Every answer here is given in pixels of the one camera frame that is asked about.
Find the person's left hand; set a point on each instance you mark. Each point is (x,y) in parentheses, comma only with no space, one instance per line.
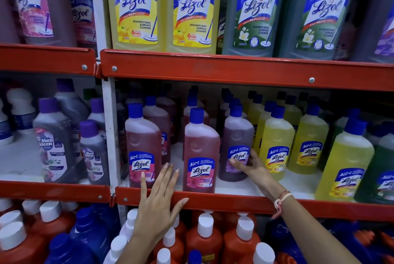
(152,217)

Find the person's right hand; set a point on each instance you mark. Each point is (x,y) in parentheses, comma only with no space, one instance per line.
(261,177)

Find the person's left middle finger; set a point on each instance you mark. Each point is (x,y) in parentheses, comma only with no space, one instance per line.
(166,183)

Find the person's right thumb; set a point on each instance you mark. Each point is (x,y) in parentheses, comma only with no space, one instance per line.
(239,166)

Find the person's left thumb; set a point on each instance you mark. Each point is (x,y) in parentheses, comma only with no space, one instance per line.
(178,211)

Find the person's left little finger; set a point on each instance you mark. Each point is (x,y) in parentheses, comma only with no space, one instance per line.
(143,190)

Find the purple cleaner bottle blue cap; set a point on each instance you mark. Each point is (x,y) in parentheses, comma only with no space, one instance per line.
(235,103)
(235,137)

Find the person's right forearm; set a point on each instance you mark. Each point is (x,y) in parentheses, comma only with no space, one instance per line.
(314,236)

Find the person's left forearm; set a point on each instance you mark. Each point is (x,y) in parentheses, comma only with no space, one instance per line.
(138,253)

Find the white bottle white cap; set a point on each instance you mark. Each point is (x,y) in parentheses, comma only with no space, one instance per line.
(130,220)
(117,248)

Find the orange metal shelf beam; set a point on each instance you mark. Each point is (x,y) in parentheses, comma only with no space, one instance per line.
(246,71)
(46,59)
(46,191)
(231,203)

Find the group of orange bottles white caps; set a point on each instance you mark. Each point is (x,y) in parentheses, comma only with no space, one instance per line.
(206,239)
(46,223)

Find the large blue bottle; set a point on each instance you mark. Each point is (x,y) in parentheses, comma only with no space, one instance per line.
(67,251)
(89,230)
(281,239)
(194,257)
(107,214)

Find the group of pink cleaner bottles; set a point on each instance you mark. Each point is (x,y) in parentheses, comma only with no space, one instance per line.
(143,140)

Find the group of yellow cleaner bottles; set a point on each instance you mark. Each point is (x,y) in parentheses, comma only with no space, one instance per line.
(307,137)

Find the white metal rack upright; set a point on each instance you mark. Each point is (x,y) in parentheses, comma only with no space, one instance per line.
(109,119)

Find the row of blue bottles orange caps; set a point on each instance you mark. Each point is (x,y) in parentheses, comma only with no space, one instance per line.
(363,242)

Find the white toilet cleaner bottle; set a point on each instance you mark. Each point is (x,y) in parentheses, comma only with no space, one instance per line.
(4,128)
(21,103)

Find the large green cleaner bottle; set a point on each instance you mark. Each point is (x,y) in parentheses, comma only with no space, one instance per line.
(323,11)
(255,11)

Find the large yellow cleaner bottle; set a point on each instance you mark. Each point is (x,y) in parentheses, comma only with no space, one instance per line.
(194,11)
(135,11)

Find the large pink cleaner bottle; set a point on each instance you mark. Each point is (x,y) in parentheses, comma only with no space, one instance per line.
(40,5)
(81,17)

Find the large purple cleaner bottle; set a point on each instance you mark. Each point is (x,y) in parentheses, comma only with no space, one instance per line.
(378,26)

